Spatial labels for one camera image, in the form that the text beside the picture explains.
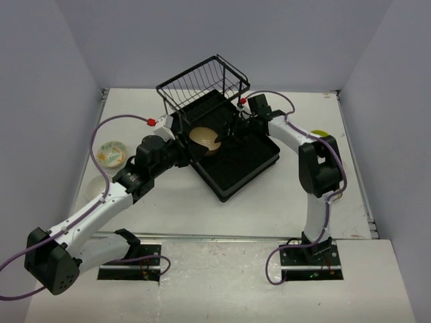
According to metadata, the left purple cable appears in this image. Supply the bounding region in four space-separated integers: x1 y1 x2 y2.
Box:
0 114 172 301

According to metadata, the red floral bowl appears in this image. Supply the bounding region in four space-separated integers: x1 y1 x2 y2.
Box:
85 175 106 201

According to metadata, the aluminium rail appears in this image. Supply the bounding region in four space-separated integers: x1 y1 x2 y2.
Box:
63 229 374 244

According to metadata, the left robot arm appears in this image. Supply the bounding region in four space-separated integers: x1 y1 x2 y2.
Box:
24 135 210 295

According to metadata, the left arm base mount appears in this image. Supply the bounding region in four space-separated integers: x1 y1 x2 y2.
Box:
97 244 162 283

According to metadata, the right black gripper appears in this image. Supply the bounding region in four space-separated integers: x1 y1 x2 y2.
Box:
215 112 259 149

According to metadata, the yellow green bowl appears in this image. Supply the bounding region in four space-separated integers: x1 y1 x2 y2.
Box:
311 129 329 137

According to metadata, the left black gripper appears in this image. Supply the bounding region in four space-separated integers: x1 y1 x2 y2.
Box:
151 130 208 178

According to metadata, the black wire dish rack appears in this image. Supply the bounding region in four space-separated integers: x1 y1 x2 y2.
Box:
156 55 280 203

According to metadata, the white lobed bowl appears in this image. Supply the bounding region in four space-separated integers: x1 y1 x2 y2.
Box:
333 192 343 201

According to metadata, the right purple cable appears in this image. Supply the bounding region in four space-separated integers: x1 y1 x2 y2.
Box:
238 89 347 285

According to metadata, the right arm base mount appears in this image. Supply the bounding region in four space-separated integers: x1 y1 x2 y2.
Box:
279 238 343 282

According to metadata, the brown ceramic bowl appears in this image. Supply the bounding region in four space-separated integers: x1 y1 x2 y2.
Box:
189 127 221 156

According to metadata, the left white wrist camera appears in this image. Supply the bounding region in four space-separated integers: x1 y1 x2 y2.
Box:
153 114 174 141

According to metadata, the white orange leaf bowl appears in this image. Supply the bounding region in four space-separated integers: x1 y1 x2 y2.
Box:
96 141 128 169

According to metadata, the purple cable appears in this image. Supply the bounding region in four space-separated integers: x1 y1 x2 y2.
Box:
238 89 347 285
0 114 172 301

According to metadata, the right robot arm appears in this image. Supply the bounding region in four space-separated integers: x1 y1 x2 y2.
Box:
218 90 347 264

